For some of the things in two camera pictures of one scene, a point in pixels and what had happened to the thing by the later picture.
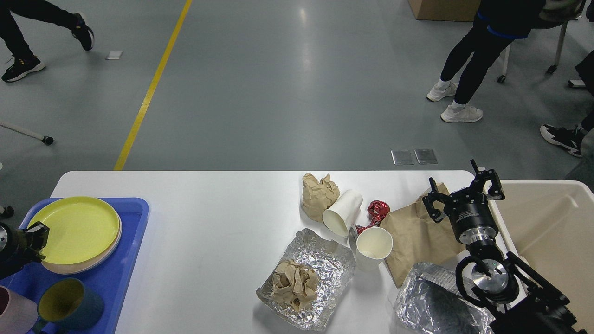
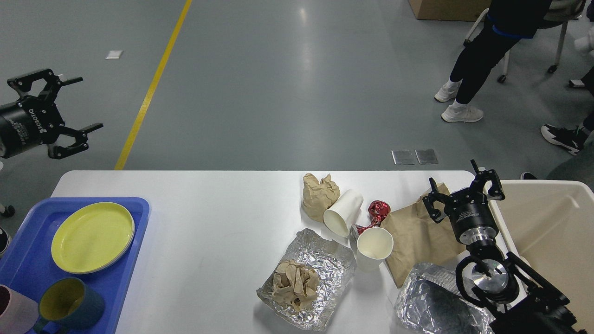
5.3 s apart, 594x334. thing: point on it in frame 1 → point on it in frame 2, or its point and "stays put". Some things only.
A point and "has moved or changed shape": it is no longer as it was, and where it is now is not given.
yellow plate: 80,229 has moved or changed shape
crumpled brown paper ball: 294,285 stays put
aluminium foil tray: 429,301 stays put
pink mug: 18,315 stays put
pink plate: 82,267 → 106,266
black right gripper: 474,223 stays put
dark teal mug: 67,306 stays put
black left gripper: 16,244 → 31,120
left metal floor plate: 402,157 stays put
